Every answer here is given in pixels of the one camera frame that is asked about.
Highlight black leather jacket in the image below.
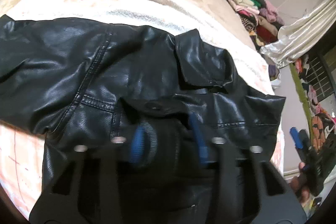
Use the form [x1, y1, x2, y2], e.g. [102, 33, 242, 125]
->
[1, 16, 285, 223]

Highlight bag of clothes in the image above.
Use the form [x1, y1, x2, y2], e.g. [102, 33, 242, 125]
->
[268, 65, 281, 90]

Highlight dark rack with clothes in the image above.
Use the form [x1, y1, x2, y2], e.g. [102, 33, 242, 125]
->
[293, 46, 335, 151]

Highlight pile of folded clothes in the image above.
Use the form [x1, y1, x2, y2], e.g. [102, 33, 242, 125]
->
[227, 0, 284, 51]

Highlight person's right hand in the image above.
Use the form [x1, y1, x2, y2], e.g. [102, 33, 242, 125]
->
[289, 176, 310, 207]

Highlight green ledge cover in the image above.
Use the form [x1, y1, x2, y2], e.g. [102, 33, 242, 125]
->
[289, 63, 313, 141]

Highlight cream satin curtain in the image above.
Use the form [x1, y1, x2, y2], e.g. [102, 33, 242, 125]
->
[260, 0, 335, 68]

